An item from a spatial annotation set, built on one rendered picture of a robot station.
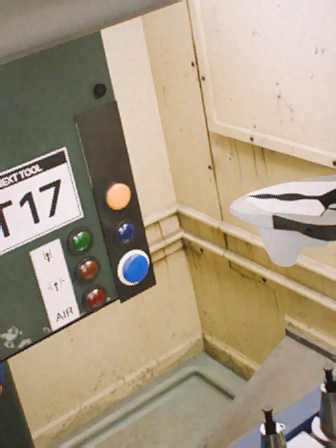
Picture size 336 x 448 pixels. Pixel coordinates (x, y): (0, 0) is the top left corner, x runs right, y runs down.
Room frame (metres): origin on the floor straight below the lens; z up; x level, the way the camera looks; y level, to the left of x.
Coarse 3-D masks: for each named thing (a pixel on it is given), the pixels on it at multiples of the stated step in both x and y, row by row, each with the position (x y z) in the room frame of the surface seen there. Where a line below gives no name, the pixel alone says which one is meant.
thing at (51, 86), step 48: (48, 48) 0.69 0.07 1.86; (96, 48) 0.72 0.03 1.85; (0, 96) 0.67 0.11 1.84; (48, 96) 0.69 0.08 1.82; (96, 96) 0.71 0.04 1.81; (0, 144) 0.66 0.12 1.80; (48, 144) 0.68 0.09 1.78; (48, 240) 0.67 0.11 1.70; (96, 240) 0.69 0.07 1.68; (0, 288) 0.64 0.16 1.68; (0, 336) 0.63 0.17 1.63; (48, 336) 0.66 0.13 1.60
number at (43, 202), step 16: (48, 176) 0.68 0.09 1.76; (64, 176) 0.68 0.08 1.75; (16, 192) 0.66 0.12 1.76; (32, 192) 0.67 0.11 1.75; (48, 192) 0.67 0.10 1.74; (64, 192) 0.68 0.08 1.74; (16, 208) 0.66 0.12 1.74; (32, 208) 0.66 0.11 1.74; (48, 208) 0.67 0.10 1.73; (64, 208) 0.68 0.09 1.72; (32, 224) 0.66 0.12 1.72; (48, 224) 0.67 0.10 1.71
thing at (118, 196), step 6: (114, 186) 0.70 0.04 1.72; (120, 186) 0.70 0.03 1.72; (126, 186) 0.71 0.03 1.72; (108, 192) 0.70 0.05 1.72; (114, 192) 0.70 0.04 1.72; (120, 192) 0.70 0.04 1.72; (126, 192) 0.71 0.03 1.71; (108, 198) 0.70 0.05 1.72; (114, 198) 0.70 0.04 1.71; (120, 198) 0.70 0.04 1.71; (126, 198) 0.71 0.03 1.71; (114, 204) 0.70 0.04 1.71; (120, 204) 0.70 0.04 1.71; (126, 204) 0.71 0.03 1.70
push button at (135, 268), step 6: (132, 258) 0.70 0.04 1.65; (138, 258) 0.70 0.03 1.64; (144, 258) 0.71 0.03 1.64; (126, 264) 0.70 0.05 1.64; (132, 264) 0.70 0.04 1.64; (138, 264) 0.70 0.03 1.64; (144, 264) 0.71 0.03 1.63; (126, 270) 0.70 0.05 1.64; (132, 270) 0.70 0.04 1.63; (138, 270) 0.70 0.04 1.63; (144, 270) 0.70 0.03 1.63; (126, 276) 0.70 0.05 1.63; (132, 276) 0.70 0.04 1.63; (138, 276) 0.70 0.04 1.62; (144, 276) 0.71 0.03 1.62; (132, 282) 0.70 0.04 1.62
